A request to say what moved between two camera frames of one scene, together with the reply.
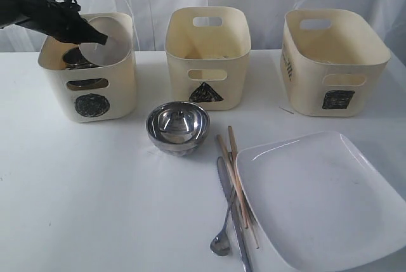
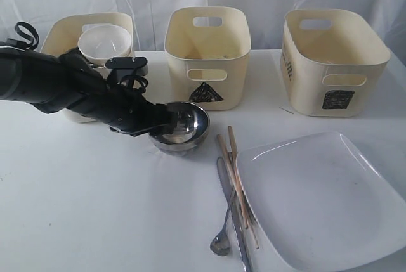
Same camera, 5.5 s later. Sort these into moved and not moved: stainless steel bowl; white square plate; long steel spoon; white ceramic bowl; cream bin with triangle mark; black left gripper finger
Moved: white ceramic bowl; black left gripper finger
Not moved: stainless steel bowl; white square plate; cream bin with triangle mark; long steel spoon
